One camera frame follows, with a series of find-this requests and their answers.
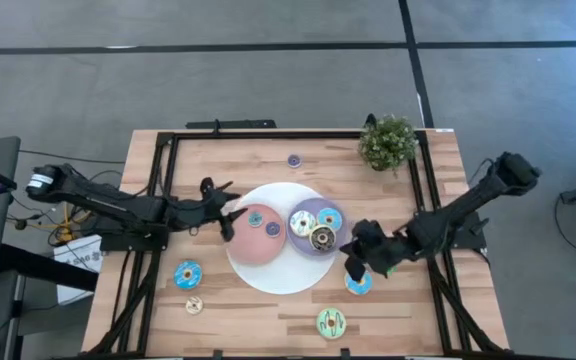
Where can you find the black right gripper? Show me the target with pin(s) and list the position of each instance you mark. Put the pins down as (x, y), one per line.
(393, 252)

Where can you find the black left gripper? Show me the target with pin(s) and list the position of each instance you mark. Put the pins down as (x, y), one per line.
(208, 212)

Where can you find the small teal frosted donut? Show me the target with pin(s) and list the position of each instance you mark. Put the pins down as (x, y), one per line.
(251, 219)

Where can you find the purple roll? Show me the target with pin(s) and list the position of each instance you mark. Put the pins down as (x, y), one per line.
(268, 229)

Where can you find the chocolate sprinkled donut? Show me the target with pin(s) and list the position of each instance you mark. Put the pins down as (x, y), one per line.
(314, 238)

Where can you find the blue donut with white drizzle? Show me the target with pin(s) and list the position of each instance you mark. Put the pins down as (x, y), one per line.
(321, 218)

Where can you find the white donut with blue patches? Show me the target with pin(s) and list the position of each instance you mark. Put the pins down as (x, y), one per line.
(294, 223)

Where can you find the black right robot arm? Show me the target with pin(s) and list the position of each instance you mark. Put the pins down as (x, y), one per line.
(468, 200)

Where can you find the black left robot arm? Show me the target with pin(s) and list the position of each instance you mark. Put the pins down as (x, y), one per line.
(118, 207)

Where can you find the light blue frosted donut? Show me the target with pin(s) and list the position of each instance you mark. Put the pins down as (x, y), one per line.
(363, 289)

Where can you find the pink plate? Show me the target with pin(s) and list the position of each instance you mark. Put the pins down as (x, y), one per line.
(253, 247)

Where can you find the purple plate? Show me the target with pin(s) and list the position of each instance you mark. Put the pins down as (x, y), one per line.
(295, 246)

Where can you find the green frosted donut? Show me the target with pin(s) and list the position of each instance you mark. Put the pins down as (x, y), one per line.
(321, 323)

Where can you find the round white woven placemat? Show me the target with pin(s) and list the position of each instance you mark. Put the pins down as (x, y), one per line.
(283, 277)

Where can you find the small purple frosted donut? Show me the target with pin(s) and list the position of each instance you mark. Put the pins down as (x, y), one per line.
(289, 160)

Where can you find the blue donut with yellow centre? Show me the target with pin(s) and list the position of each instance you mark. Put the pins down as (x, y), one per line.
(179, 275)

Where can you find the black power strip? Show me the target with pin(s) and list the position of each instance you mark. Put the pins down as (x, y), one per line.
(238, 124)

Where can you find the small cream donut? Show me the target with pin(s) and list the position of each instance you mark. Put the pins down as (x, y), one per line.
(189, 305)

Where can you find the potted green plant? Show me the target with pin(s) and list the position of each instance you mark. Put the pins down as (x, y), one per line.
(388, 142)

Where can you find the white cardboard box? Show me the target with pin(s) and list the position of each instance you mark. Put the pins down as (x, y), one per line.
(75, 255)

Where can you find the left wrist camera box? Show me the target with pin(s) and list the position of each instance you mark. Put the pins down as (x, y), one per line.
(207, 186)

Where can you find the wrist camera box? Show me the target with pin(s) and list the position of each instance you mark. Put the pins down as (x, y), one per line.
(368, 229)
(207, 186)

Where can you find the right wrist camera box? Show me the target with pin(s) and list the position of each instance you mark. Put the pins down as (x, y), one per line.
(368, 229)

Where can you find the black aluminium table frame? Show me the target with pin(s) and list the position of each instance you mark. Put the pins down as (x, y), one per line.
(293, 135)

